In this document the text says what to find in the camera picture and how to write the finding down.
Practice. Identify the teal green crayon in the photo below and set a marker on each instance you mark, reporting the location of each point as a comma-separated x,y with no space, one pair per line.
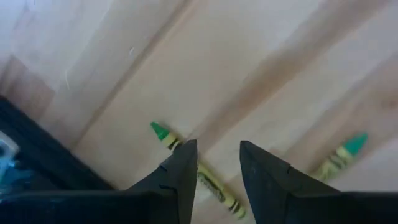
354,144

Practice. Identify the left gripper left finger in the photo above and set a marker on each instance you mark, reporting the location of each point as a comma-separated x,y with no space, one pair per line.
174,186

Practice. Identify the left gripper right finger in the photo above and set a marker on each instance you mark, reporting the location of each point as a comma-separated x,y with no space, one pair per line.
273,186

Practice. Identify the light green crayon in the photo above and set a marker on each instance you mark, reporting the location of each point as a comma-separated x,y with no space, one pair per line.
160,130

